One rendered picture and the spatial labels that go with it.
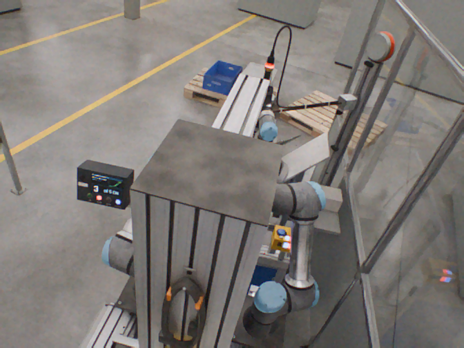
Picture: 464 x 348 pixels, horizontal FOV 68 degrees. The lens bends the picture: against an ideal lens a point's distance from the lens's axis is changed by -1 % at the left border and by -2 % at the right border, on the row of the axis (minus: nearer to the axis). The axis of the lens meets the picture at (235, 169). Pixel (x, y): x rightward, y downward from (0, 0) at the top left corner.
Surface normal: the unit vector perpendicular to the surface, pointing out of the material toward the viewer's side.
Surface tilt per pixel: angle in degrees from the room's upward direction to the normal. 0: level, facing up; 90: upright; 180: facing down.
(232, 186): 0
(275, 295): 8
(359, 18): 90
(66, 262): 0
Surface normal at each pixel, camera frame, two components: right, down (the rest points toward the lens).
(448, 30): -0.41, 0.54
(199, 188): 0.15, -0.76
